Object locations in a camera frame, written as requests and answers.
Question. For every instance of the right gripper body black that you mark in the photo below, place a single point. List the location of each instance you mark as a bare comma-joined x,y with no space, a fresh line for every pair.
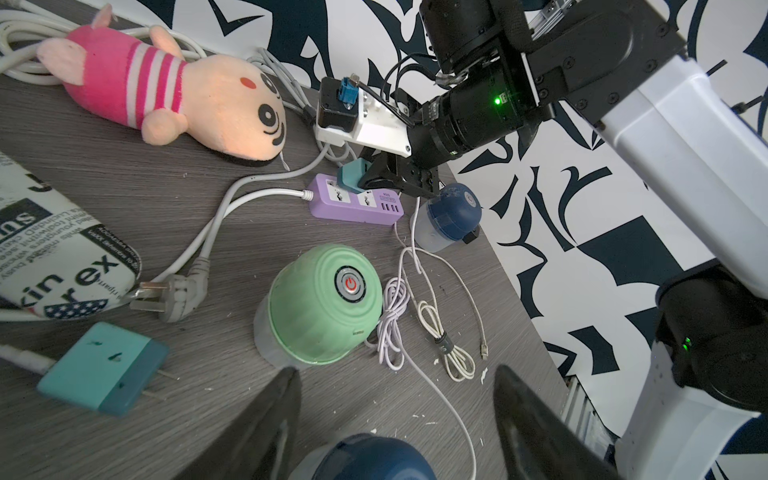
436,137

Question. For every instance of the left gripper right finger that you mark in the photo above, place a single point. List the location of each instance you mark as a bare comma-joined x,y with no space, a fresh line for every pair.
535,443

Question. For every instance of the purple power strip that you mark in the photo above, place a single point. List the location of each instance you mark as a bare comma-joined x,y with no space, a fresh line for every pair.
332,202

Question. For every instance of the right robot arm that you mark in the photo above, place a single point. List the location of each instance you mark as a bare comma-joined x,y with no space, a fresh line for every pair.
626,71

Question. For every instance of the teal adapter on table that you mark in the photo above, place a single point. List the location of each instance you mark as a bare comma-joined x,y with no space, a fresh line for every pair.
106,370

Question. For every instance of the plush doll pink shirt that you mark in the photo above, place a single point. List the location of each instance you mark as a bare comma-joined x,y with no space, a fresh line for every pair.
225,103

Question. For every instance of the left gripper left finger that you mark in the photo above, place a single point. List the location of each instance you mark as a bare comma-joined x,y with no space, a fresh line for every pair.
258,444

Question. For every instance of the teal USB charger adapter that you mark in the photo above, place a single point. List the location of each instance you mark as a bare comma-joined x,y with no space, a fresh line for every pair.
350,174

